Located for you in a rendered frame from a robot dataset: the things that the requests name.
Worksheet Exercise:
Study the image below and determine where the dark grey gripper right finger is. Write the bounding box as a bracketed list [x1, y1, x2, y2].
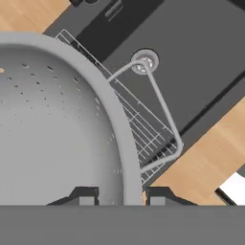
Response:
[145, 186, 199, 207]

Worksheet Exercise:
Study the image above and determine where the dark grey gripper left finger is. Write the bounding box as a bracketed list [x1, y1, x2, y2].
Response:
[46, 186, 100, 207]

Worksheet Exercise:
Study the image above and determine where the grey colander with loop handle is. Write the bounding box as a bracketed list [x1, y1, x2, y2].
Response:
[0, 31, 185, 207]

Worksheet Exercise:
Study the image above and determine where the silver sink drain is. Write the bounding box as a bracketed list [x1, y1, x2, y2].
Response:
[130, 48, 161, 77]

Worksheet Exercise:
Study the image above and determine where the dark grey sink basin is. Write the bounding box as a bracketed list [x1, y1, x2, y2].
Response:
[42, 0, 245, 189]

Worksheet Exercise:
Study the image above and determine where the white cupboard front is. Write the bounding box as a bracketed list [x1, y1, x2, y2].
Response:
[213, 171, 245, 207]

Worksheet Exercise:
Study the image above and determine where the white wire rack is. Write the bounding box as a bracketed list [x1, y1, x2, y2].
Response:
[55, 29, 180, 188]

